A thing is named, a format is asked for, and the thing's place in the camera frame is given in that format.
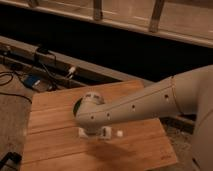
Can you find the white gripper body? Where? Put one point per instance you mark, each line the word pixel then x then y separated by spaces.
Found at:
pixel 92 131

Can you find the white plastic bottle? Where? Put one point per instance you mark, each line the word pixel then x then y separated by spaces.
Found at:
pixel 109 134

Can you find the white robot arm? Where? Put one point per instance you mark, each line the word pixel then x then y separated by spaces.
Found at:
pixel 190 92

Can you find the green ceramic bowl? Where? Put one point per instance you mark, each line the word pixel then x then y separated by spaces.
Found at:
pixel 77 106

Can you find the white plug connector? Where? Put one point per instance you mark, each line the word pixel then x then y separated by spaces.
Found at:
pixel 71 72

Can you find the blue box on floor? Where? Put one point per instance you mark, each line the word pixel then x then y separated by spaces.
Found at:
pixel 31 81

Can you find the black object bottom left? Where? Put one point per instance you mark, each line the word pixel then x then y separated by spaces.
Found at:
pixel 13 156

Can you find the black device on rail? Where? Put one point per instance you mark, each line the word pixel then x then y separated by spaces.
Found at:
pixel 42 50

